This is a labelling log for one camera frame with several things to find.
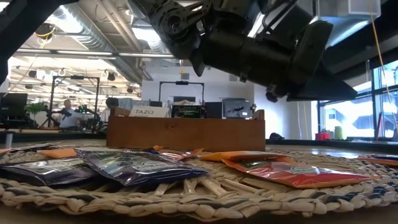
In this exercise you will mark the small red container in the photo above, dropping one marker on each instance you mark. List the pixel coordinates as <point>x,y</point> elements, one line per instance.
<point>322,136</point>

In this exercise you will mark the crumpled cloth pile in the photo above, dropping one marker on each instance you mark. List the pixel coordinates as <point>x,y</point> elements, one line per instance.
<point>185,102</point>

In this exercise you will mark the long ceiling light strip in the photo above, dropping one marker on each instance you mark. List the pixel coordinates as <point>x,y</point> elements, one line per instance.
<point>77,53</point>

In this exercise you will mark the grey wall vent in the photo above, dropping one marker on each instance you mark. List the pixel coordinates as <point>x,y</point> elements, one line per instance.
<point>233,77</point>
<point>185,76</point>

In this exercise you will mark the rectangular silver ceiling duct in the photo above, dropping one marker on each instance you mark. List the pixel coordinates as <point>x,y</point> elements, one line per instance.
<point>351,18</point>

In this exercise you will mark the leafy green office plant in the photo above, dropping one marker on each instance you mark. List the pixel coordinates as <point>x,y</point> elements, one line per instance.
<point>35,108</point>

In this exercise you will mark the grey metal post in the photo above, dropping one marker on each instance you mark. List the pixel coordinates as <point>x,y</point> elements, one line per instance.
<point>8,141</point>

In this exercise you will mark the person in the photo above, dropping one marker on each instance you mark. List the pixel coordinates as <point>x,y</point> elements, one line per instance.
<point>71,118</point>
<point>111,102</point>

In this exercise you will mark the black dome shaped object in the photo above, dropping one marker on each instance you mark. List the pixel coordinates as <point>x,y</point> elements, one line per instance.
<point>275,136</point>

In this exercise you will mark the round woven straw placemat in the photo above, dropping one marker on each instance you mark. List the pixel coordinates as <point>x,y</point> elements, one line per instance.
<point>217,202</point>

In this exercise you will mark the black aluminium table frame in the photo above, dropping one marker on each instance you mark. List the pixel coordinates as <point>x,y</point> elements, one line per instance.
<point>342,145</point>

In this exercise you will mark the distant black robot arms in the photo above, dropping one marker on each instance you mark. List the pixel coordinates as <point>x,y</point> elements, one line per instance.
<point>87,110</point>

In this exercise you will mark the large spiral silver duct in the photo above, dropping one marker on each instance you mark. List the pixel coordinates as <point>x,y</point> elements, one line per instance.
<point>93,37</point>

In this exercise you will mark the white orange Tazo tea packet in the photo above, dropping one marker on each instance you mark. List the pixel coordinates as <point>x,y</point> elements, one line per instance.
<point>59,153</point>
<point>149,111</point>
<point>245,155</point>

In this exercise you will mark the grey partition panel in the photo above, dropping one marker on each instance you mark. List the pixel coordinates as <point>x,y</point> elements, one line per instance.
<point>136,102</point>

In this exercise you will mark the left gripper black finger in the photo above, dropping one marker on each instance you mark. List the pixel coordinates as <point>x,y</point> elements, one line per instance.
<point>326,90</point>

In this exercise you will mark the black computer monitor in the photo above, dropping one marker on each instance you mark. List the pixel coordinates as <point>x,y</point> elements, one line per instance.
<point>236,108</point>
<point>12,104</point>
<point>213,109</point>

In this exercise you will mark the wooden tea organiser box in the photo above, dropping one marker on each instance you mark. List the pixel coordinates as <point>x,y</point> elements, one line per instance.
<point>186,133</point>

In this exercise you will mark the black camera rig frame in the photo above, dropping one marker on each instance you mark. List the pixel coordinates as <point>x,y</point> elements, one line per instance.
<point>76,77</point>
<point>182,82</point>

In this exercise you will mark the black framed window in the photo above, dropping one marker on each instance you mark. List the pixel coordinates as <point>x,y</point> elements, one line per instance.
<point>351,115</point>

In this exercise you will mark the small green container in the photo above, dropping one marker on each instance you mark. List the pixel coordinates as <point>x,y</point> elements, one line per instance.
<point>339,133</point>

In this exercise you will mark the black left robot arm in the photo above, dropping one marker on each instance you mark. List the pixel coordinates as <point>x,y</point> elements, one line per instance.
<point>18,25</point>

